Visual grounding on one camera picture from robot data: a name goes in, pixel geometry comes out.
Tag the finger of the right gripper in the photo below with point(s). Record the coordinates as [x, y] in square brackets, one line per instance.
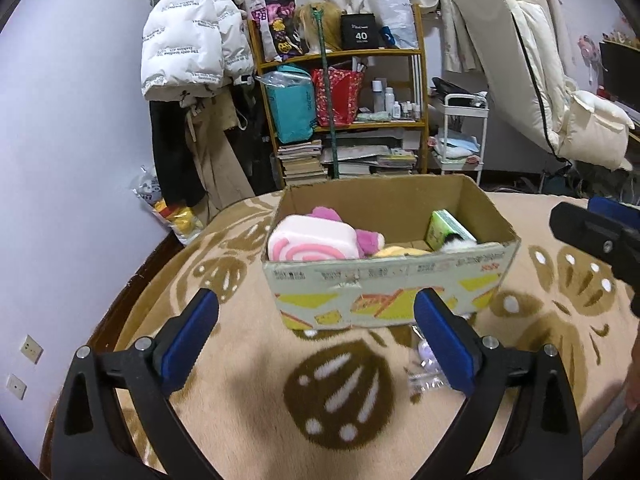
[624, 214]
[597, 236]

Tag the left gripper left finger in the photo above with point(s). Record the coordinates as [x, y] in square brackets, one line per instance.
[91, 439]

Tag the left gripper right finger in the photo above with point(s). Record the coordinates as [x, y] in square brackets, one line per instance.
[542, 438]

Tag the green tissue pack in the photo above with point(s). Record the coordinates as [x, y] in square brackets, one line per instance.
[444, 229]

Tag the pink plush bear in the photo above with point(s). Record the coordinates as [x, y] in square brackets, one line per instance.
[369, 243]

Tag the black white panda plush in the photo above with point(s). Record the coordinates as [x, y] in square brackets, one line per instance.
[453, 242]

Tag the person's left hand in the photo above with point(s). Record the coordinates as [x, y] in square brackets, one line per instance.
[632, 396]

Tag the purple toy in plastic bag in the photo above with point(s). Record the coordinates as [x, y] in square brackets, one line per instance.
[424, 371]

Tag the beige patterned blanket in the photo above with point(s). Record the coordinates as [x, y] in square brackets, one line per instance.
[265, 401]

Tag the white rolling cart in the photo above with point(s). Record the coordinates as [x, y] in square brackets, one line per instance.
[460, 141]

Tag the cardboard box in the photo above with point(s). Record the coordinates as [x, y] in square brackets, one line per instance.
[378, 292]

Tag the bag of toys on floor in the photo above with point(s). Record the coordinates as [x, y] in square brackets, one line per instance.
[180, 219]

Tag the yellow plush toy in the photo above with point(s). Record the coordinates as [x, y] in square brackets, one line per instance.
[399, 251]

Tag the cream folded mattress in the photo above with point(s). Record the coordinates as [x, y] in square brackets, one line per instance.
[515, 43]

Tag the wooden shelf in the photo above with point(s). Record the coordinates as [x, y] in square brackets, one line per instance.
[393, 94]

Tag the red patterned bag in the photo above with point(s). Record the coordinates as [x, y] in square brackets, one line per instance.
[345, 89]

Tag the white plastic bag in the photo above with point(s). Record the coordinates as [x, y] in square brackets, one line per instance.
[397, 23]

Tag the black box number 40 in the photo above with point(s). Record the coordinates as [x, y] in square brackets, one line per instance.
[359, 31]

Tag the stack of books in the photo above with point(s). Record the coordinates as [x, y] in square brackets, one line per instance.
[301, 162]

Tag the beige coat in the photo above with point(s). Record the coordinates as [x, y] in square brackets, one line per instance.
[218, 168]

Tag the teal bag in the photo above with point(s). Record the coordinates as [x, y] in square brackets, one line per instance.
[290, 94]

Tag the green pole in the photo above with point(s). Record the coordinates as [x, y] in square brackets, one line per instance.
[317, 14]

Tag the colourful printed bag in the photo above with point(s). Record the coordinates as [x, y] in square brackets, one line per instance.
[278, 30]

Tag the wall socket lower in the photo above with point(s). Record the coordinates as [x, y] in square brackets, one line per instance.
[16, 386]

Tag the wall socket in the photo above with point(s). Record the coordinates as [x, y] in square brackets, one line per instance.
[31, 350]
[16, 386]

